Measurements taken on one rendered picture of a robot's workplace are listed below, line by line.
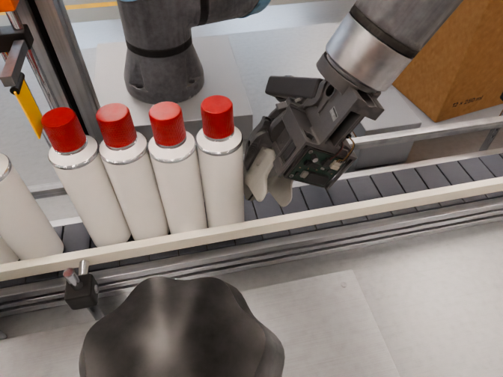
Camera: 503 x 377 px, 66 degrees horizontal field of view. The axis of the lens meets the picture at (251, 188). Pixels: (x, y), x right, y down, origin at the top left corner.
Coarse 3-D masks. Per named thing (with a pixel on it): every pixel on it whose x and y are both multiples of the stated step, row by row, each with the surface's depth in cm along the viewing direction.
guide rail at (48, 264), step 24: (432, 192) 54; (456, 192) 54; (480, 192) 56; (288, 216) 51; (312, 216) 51; (336, 216) 52; (144, 240) 49; (168, 240) 49; (192, 240) 49; (216, 240) 50; (0, 264) 46; (24, 264) 46; (48, 264) 46; (72, 264) 47
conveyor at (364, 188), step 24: (408, 168) 62; (432, 168) 62; (456, 168) 62; (480, 168) 62; (312, 192) 59; (336, 192) 59; (360, 192) 59; (384, 192) 59; (408, 192) 59; (264, 216) 56; (360, 216) 56; (384, 216) 56; (72, 240) 53; (240, 240) 53; (96, 264) 50; (120, 264) 50; (0, 288) 48
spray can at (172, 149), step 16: (160, 112) 38; (176, 112) 38; (160, 128) 38; (176, 128) 39; (160, 144) 40; (176, 144) 40; (192, 144) 42; (160, 160) 40; (176, 160) 40; (192, 160) 42; (160, 176) 43; (176, 176) 42; (192, 176) 43; (160, 192) 46; (176, 192) 44; (192, 192) 45; (176, 208) 46; (192, 208) 47; (176, 224) 49; (192, 224) 49
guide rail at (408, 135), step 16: (432, 128) 56; (448, 128) 56; (464, 128) 56; (480, 128) 57; (352, 144) 54; (368, 144) 55; (384, 144) 55; (32, 192) 48; (48, 192) 48; (64, 192) 49
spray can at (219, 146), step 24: (216, 96) 40; (216, 120) 39; (216, 144) 41; (240, 144) 42; (216, 168) 43; (240, 168) 45; (216, 192) 46; (240, 192) 48; (216, 216) 49; (240, 216) 51
